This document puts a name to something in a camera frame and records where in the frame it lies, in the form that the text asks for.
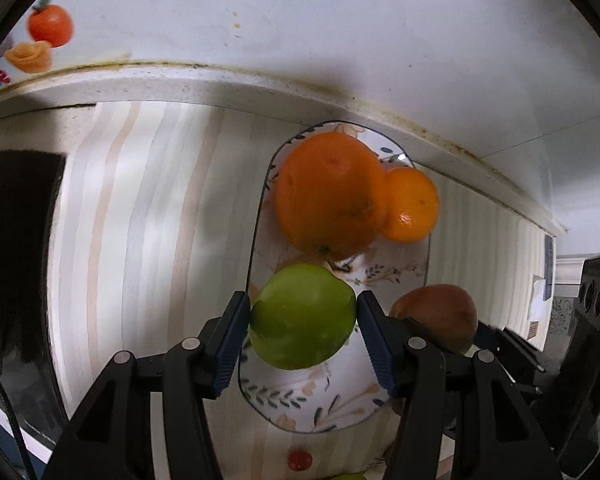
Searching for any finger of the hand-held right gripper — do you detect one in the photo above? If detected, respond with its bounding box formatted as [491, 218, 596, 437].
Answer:
[475, 322, 556, 401]

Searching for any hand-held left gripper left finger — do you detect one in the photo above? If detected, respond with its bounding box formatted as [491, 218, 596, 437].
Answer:
[42, 290, 253, 480]

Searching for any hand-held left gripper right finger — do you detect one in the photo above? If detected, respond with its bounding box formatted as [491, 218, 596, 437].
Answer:
[356, 290, 563, 480]

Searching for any red apple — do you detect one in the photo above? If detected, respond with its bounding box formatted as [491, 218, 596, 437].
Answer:
[389, 283, 479, 356]

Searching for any green apple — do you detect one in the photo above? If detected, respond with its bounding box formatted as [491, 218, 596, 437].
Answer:
[249, 263, 357, 371]

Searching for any floral oval plate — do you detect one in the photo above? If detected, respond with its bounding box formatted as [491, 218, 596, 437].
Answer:
[237, 120, 433, 433]

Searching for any cherry tomato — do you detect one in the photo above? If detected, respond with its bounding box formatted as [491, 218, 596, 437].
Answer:
[287, 449, 313, 472]

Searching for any white tissue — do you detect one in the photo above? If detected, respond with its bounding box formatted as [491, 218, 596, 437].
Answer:
[527, 275, 548, 321]

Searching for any blue smartphone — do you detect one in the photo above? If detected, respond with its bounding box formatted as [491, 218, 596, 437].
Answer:
[544, 235, 556, 301]

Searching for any small orange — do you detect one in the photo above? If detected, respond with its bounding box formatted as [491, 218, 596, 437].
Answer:
[377, 166, 440, 244]

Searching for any striped cat print mat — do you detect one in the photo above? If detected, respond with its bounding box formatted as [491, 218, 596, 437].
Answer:
[47, 100, 556, 480]

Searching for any large orange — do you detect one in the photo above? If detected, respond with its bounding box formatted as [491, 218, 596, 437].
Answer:
[273, 132, 388, 261]

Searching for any black cable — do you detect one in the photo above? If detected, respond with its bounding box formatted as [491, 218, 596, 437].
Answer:
[0, 357, 37, 480]

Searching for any gold ingot wall sticker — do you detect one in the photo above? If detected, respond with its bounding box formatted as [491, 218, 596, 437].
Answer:
[5, 41, 52, 73]

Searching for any persimmon wall sticker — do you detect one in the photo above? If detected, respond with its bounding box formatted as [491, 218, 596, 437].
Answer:
[26, 0, 75, 49]

